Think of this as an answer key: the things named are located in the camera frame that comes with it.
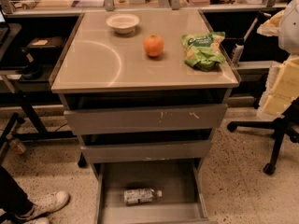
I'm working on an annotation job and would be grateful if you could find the top grey drawer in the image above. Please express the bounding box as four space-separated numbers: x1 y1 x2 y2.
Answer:
64 104 227 135

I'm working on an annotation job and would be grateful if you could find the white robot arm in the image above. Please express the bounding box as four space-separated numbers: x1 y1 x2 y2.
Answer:
259 0 299 117

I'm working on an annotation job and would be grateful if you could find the small bottle on floor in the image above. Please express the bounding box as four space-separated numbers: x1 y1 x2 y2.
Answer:
7 133 26 155

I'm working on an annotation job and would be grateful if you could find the orange fruit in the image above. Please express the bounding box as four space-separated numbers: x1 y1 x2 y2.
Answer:
143 35 164 57

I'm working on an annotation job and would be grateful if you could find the grey drawer cabinet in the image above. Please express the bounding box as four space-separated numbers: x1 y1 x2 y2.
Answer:
49 8 242 224

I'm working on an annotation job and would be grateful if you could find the grey drawer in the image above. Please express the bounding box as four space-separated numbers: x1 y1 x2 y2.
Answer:
94 160 218 224
64 104 227 135
81 140 211 163

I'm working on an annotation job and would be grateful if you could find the black office chair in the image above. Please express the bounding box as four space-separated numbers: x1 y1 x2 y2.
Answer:
227 98 299 175

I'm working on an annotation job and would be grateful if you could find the black side desk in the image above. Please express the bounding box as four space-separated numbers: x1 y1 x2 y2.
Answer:
0 11 76 142

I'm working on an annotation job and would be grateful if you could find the middle grey drawer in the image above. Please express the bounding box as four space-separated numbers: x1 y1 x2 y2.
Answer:
81 140 211 163

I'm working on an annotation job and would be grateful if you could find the bottom grey drawer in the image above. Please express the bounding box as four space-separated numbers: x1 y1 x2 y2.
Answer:
94 160 218 224

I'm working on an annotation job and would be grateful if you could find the green chip bag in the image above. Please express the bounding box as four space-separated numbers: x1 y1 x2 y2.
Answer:
181 32 226 72

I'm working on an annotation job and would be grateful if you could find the white paper bowl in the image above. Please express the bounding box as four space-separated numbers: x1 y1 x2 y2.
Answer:
106 14 139 35

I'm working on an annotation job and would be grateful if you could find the white sneaker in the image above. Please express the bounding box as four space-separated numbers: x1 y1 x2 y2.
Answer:
17 190 70 221
23 217 50 224

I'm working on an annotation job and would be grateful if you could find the white spray bottle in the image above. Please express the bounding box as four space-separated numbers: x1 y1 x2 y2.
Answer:
231 11 271 66

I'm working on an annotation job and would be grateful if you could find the dark trouser leg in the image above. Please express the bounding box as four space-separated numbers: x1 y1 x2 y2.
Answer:
0 166 33 216

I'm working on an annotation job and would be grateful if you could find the black box on shelf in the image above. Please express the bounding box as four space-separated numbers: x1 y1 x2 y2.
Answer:
26 36 65 50

